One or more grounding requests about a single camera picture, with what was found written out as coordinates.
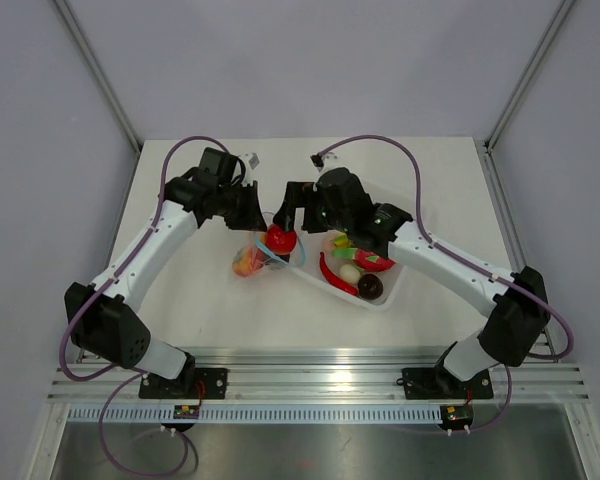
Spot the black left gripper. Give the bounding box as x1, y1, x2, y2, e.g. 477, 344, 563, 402
217, 180, 267, 232

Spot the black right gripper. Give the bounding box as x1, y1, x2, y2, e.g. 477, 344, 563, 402
274, 182, 352, 234

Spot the red apple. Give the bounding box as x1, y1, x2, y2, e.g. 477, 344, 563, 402
265, 224, 297, 256

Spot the clear zip top bag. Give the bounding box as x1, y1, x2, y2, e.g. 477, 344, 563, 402
242, 211, 307, 278

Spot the orange red tomato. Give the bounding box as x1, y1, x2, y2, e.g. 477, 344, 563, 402
232, 245, 265, 278

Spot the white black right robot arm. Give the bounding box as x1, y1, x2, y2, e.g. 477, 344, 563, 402
273, 167, 549, 398

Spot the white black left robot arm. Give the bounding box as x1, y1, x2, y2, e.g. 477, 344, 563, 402
61, 147, 266, 398

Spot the white perforated plastic basket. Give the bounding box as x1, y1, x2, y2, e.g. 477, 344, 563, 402
292, 174, 429, 311

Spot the white garlic bulb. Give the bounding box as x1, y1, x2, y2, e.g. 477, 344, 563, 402
339, 263, 362, 285

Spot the red chili pepper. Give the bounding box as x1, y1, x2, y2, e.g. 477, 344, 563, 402
319, 252, 358, 296

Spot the left small circuit board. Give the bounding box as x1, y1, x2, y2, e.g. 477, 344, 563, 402
173, 405, 200, 421

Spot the small circuit board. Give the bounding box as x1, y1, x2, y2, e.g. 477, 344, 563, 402
173, 405, 200, 421
440, 404, 474, 431

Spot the right small circuit board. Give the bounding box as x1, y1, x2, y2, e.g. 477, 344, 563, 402
440, 404, 474, 431

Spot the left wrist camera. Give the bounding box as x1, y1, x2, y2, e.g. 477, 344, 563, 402
239, 152, 260, 170

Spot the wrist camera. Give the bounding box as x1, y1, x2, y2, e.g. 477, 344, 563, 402
239, 152, 260, 170
310, 152, 338, 171

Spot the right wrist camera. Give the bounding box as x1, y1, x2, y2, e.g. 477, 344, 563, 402
310, 152, 338, 171

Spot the aluminium rail frame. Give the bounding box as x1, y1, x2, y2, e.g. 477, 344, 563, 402
44, 147, 591, 406

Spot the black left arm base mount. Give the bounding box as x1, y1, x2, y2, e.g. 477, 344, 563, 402
138, 367, 228, 400

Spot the left aluminium corner post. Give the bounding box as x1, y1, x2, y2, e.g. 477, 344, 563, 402
50, 0, 143, 159

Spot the aluminium corner post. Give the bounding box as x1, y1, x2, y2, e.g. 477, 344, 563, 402
484, 0, 579, 154
50, 0, 143, 159

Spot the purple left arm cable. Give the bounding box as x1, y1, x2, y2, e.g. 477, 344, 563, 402
59, 134, 231, 474

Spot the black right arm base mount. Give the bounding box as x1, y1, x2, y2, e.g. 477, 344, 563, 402
396, 367, 494, 400

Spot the right aluminium corner post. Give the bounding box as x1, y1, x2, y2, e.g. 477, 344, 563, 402
484, 0, 579, 154

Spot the white slotted cable duct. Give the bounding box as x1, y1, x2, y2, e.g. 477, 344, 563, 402
68, 404, 441, 425

